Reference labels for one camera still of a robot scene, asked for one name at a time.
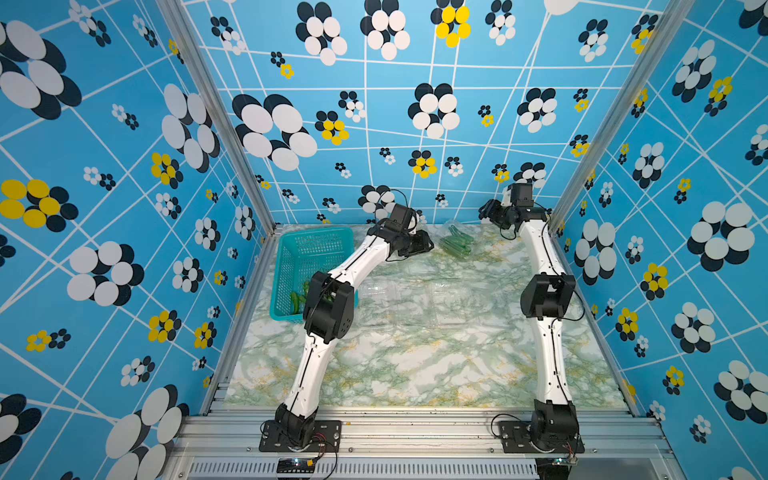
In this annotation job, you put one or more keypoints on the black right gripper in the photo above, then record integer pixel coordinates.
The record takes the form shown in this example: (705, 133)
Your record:
(490, 210)

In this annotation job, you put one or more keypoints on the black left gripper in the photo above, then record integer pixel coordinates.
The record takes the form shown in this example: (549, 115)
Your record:
(422, 238)

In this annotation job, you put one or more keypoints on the clear clamshell with peppers back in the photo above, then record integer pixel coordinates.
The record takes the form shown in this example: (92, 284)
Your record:
(455, 241)

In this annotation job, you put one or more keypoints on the clear clamshell with peppers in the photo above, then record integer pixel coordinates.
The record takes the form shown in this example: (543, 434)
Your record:
(390, 296)
(455, 241)
(453, 301)

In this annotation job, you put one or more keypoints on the green peppers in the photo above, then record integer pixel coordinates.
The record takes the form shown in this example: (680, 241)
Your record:
(298, 299)

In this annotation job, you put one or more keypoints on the clear clamshell with peppers front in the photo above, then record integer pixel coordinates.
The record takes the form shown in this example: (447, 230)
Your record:
(390, 296)

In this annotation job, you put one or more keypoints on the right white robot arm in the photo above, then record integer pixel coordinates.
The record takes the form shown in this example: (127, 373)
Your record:
(544, 302)

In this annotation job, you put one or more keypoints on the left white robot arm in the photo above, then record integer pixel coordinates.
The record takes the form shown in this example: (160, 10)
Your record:
(329, 313)

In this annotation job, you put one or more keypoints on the teal plastic basket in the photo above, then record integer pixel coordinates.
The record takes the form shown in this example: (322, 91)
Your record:
(300, 255)

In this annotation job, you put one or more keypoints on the left controller board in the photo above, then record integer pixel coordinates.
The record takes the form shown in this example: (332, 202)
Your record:
(296, 468)

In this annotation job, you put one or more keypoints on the controller board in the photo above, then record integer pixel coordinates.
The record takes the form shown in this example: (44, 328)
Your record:
(296, 468)
(556, 468)

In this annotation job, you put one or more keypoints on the right controller board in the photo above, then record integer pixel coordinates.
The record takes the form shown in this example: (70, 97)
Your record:
(556, 468)

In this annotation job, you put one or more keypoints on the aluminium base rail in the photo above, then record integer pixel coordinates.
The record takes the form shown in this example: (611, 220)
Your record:
(420, 443)

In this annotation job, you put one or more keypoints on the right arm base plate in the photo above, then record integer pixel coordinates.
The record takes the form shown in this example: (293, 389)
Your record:
(515, 437)

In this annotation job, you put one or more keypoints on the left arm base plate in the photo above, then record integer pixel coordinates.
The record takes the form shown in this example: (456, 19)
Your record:
(326, 433)

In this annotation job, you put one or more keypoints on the aluminium frame post right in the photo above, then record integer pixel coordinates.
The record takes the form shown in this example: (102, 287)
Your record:
(671, 20)

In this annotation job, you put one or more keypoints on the aluminium frame post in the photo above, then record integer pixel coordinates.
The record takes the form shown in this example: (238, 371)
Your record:
(671, 20)
(182, 32)

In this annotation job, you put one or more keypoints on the aluminium frame post left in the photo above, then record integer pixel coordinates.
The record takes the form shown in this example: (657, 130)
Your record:
(182, 32)

